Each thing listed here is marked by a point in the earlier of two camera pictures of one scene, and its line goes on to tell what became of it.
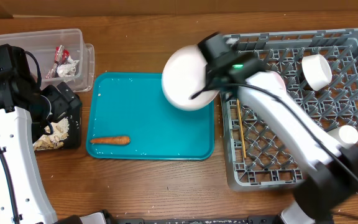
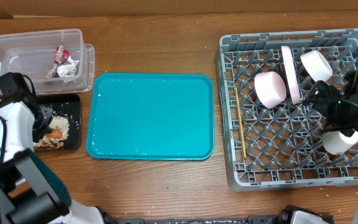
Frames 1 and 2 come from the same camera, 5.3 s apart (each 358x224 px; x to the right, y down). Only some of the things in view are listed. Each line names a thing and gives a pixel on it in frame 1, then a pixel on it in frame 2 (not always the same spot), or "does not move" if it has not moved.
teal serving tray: (134, 105) does not move
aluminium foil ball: (68, 69) does not move
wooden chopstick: (242, 129) does not move
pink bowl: (274, 84) does not move
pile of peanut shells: (46, 142) does not move
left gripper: (62, 105) to (45, 111)
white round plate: (184, 74) to (291, 74)
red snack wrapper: (61, 55) does not move
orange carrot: (115, 140) to (55, 134)
